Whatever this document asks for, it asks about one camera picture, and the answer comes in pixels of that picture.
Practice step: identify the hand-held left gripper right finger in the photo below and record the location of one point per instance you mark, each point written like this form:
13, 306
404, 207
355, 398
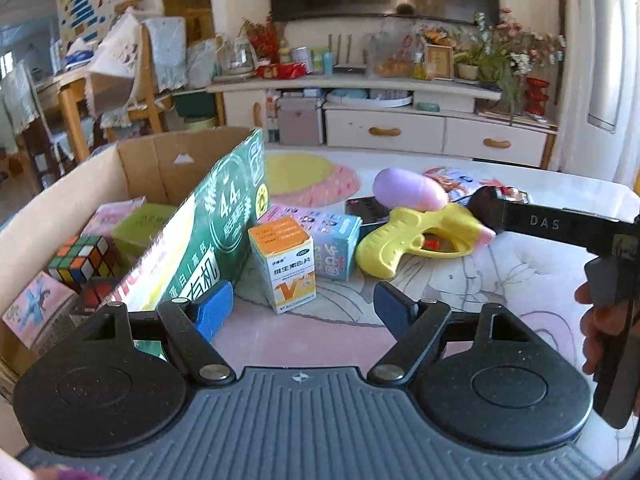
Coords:
392, 310

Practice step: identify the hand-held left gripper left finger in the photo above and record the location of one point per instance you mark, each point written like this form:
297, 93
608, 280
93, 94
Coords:
215, 310

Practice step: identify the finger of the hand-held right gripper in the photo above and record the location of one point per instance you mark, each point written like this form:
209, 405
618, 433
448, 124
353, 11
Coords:
489, 210

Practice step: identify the colourful printed packet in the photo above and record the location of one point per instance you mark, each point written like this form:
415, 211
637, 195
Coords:
460, 182

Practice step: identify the yellow water gun purple tank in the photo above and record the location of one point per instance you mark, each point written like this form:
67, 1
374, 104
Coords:
415, 230

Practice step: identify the orange white medicine box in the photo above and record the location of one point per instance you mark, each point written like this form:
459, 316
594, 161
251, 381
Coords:
282, 265

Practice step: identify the light blue printed box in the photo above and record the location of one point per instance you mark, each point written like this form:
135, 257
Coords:
335, 245

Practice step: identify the green printed cardboard box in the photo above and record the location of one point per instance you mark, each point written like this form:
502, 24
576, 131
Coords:
215, 220

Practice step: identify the small black box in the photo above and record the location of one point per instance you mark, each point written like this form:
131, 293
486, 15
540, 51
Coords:
365, 210

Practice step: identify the lime green box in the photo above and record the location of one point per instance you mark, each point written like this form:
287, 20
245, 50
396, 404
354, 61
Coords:
142, 232

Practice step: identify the black space print folding cube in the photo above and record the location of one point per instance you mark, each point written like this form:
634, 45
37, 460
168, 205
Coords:
97, 296

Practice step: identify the pink box television print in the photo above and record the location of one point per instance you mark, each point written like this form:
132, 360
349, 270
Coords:
112, 215

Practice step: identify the multicoloured puzzle cube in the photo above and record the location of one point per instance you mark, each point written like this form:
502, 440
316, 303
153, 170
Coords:
82, 260

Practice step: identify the pink box dragonfly print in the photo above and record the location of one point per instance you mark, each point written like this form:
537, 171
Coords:
37, 307

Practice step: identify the person's right hand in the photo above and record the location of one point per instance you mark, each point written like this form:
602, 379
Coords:
597, 335

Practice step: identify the white television cabinet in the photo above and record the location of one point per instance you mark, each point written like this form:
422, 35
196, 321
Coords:
400, 132

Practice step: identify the red stacked ornament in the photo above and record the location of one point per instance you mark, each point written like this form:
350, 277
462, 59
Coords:
536, 95

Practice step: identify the potted flower plant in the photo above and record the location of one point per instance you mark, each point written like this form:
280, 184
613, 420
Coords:
505, 50

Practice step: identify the round white blue lid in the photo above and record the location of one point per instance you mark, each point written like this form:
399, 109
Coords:
370, 97

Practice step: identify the clear plastic bag of food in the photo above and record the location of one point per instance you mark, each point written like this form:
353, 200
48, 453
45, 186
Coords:
392, 55

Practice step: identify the white standing appliance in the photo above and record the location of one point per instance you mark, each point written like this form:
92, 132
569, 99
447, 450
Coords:
607, 45

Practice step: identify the light green waste bin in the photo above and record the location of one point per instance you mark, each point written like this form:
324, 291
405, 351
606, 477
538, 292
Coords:
200, 124

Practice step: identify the tall white carton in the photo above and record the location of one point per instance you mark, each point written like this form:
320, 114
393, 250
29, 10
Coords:
271, 117

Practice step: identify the black router with antennas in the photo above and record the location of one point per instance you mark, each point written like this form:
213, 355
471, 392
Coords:
347, 67

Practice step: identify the grey storage case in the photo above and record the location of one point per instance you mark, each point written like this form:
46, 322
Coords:
300, 122

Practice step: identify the dark green tub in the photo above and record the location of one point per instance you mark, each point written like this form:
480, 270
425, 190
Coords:
192, 105

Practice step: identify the wooden chair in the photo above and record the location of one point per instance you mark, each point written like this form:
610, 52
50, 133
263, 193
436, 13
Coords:
145, 105

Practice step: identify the small green carton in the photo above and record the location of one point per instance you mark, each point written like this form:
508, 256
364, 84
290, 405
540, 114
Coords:
322, 61

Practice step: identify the pale printed bag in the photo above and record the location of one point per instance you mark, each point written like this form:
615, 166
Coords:
202, 65

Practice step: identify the red snack packet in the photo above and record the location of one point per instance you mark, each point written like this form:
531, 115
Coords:
281, 70

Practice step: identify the glass kettle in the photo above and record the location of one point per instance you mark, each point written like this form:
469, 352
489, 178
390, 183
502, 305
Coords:
236, 57

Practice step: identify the wooden dining table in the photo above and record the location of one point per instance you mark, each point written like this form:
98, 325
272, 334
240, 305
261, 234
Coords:
70, 95

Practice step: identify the pale blue lace cloth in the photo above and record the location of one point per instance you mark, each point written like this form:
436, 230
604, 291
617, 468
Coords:
165, 52

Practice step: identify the red berry bouquet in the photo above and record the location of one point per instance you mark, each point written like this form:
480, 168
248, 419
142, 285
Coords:
262, 40

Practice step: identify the wooden chair lace cover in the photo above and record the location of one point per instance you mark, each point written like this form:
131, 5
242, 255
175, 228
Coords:
20, 105

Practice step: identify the wooden picture frame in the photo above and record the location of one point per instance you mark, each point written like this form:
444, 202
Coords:
439, 62

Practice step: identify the blue yellow wall chart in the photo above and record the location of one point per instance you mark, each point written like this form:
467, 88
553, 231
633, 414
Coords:
82, 0

